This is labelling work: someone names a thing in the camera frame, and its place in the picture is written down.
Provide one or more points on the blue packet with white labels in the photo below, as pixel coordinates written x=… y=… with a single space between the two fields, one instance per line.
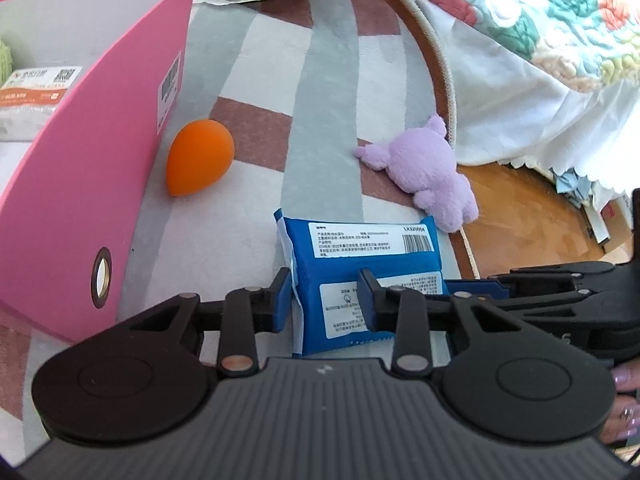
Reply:
x=340 y=240

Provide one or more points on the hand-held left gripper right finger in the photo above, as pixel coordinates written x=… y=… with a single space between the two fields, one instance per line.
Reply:
x=367 y=302

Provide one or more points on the pink cardboard box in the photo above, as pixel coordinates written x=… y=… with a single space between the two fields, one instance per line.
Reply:
x=75 y=210

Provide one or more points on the clear plastic box orange label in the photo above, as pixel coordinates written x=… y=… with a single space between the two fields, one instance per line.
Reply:
x=30 y=110

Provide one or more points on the checkered rug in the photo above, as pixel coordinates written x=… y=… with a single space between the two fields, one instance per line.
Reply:
x=260 y=85

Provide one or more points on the light blue crumpled cloth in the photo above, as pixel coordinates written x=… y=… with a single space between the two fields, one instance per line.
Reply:
x=572 y=185

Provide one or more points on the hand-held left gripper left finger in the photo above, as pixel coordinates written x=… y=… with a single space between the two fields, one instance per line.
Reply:
x=282 y=302

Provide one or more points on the green yarn ball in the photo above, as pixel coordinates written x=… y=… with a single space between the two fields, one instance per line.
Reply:
x=4 y=60

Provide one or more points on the person's right hand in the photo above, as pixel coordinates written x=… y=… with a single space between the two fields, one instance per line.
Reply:
x=627 y=400

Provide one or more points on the pale cardboard box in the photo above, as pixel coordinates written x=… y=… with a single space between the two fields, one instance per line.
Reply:
x=612 y=220

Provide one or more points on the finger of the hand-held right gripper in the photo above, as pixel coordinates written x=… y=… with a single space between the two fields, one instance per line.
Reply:
x=475 y=289

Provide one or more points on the purple plush toy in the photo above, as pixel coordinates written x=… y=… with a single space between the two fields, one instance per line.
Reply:
x=425 y=170

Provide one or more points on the orange egg-shaped sponge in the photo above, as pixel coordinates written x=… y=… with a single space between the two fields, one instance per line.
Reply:
x=200 y=155

